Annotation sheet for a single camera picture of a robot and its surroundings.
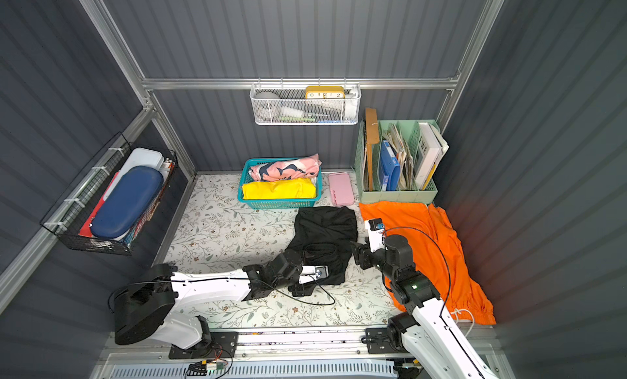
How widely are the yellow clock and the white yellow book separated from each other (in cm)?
38

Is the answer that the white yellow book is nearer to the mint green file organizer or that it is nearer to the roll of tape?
the mint green file organizer

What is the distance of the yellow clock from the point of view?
885mm

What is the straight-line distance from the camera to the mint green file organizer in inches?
38.5
